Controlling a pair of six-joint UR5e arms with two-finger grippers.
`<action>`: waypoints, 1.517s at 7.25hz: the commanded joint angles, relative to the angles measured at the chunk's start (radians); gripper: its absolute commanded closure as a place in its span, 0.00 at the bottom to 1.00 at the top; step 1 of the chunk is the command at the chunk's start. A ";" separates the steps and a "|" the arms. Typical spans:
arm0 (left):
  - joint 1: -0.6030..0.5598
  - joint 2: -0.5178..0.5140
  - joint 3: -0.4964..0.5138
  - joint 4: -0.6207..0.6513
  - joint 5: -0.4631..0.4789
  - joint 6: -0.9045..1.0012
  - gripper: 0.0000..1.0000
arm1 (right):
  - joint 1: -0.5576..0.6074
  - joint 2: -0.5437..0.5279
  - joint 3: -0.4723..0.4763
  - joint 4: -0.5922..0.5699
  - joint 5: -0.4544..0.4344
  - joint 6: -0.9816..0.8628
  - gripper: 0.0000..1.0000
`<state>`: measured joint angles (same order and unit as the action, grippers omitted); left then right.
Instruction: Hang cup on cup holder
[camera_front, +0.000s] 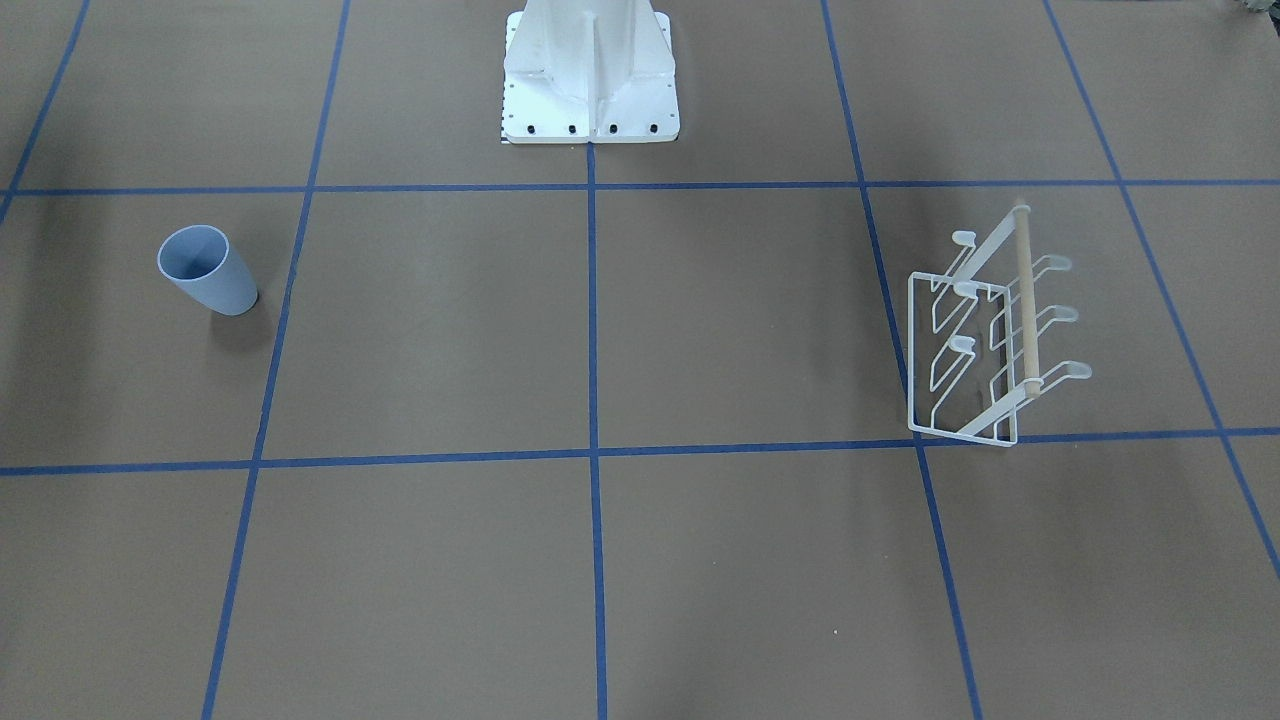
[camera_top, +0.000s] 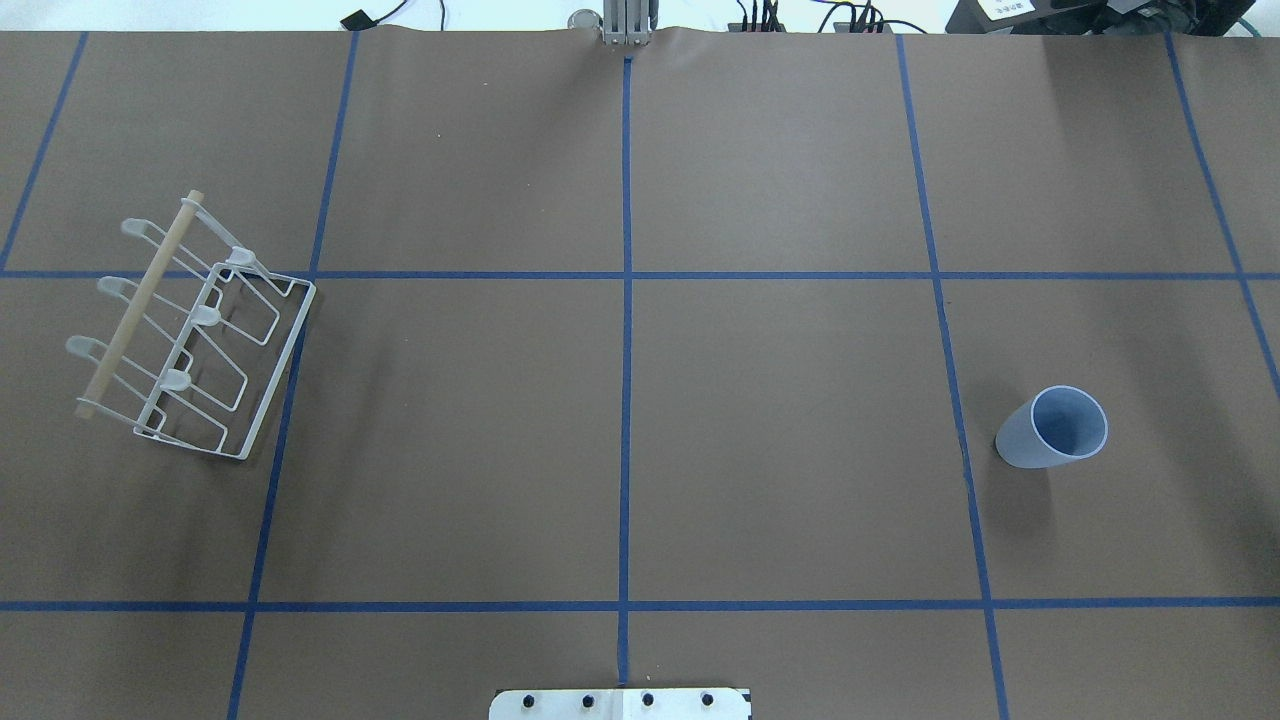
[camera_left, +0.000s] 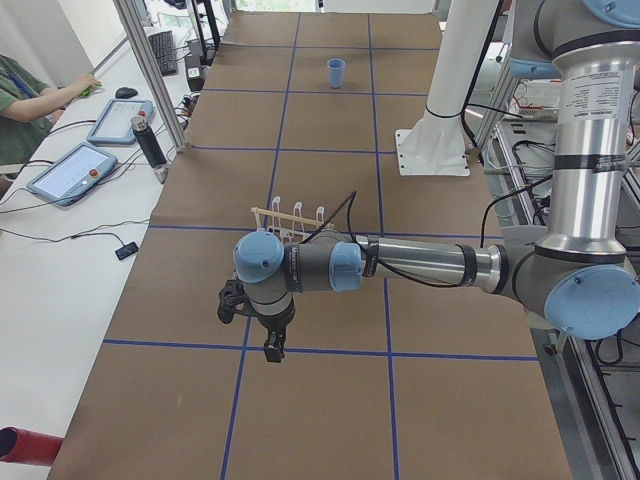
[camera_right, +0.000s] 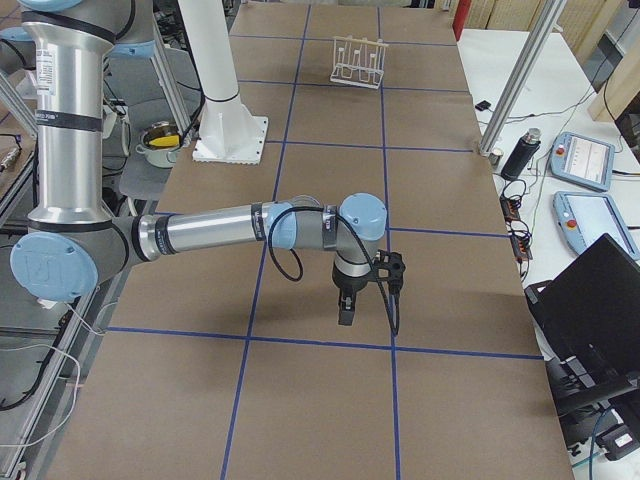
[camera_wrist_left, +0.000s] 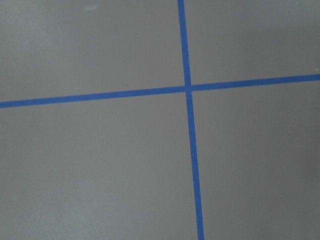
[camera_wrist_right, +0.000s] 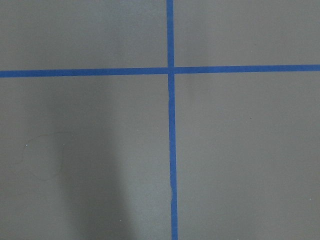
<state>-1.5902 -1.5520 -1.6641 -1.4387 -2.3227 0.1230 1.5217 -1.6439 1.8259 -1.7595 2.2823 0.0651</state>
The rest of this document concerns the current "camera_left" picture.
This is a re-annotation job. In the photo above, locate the white wire cup holder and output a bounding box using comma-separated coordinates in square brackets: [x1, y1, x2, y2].
[250, 196, 325, 243]

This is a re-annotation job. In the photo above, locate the light blue plastic cup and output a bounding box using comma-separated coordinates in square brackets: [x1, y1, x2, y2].
[327, 58, 346, 89]

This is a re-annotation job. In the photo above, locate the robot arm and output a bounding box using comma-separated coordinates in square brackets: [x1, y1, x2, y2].
[218, 1, 639, 362]

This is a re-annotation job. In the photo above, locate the small black usb device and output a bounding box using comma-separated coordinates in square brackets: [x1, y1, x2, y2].
[115, 242, 139, 261]

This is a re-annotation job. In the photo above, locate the teach pendant tablet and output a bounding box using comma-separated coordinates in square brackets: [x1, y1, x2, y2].
[27, 143, 117, 207]
[86, 99, 154, 145]

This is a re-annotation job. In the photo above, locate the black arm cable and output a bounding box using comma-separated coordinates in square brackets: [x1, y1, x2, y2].
[307, 189, 551, 289]

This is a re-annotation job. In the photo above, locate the upper teach pendant tablet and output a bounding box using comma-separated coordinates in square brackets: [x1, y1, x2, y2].
[86, 99, 154, 145]

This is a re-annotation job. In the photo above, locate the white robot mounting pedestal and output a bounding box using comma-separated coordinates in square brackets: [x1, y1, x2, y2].
[395, 0, 500, 176]

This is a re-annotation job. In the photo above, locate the lower teach pendant tablet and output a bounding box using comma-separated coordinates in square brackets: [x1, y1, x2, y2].
[27, 143, 117, 207]

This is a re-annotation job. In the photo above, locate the aluminium frame post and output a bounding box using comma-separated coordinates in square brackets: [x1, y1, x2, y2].
[113, 0, 187, 153]

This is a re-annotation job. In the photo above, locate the red cylinder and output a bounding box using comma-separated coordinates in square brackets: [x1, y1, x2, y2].
[1, 427, 63, 466]

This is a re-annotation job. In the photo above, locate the black computer mouse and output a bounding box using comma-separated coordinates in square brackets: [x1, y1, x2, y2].
[114, 87, 138, 99]

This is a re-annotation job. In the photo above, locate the black keyboard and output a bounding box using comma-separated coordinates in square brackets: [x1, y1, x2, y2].
[147, 31, 177, 76]

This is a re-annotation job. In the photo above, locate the seated person in green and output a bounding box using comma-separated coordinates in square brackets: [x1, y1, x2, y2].
[1, 55, 101, 166]

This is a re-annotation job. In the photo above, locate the black water bottle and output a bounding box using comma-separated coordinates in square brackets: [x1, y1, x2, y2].
[130, 115, 167, 169]

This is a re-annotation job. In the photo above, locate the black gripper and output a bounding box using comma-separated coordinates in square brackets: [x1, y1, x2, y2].
[256, 299, 295, 363]

